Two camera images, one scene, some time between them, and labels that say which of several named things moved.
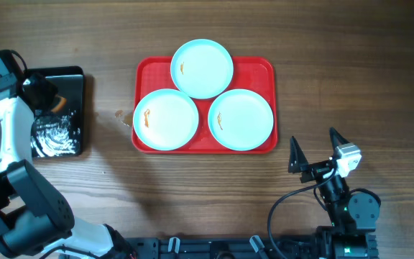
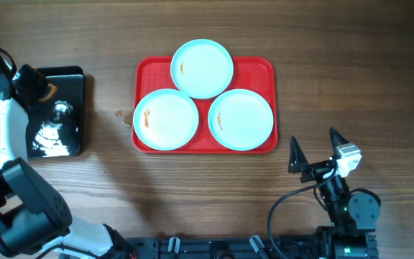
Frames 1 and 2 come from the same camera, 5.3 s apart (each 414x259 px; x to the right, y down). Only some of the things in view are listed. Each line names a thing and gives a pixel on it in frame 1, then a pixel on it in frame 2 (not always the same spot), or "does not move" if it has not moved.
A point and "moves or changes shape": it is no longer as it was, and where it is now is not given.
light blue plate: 166,119 does not move
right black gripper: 298,162 does not move
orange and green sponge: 62,103 moves or changes shape
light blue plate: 241,119 does not move
